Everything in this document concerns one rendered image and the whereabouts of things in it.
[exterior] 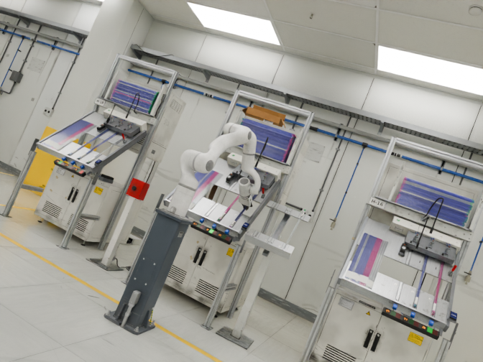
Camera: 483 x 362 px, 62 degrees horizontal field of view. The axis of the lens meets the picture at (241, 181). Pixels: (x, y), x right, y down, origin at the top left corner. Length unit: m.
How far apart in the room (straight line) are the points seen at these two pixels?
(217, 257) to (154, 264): 0.98
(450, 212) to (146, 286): 2.22
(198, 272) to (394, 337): 1.55
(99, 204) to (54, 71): 3.72
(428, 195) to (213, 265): 1.76
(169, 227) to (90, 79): 3.88
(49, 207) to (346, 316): 2.89
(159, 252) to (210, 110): 3.34
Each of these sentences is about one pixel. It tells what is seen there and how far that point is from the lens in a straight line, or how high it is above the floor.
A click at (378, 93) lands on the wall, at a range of 5.15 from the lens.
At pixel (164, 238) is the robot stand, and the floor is 0.56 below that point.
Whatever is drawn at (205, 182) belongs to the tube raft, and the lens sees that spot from 3.35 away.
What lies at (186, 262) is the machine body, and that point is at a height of 0.30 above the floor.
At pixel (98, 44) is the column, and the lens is 6.17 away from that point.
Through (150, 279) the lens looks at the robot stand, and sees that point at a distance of 2.48.
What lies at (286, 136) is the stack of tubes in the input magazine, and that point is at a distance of 3.47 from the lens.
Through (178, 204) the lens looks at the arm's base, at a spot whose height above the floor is 0.78.
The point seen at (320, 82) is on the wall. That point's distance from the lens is 5.26.
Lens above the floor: 0.91
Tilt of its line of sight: 3 degrees up
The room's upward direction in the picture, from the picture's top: 23 degrees clockwise
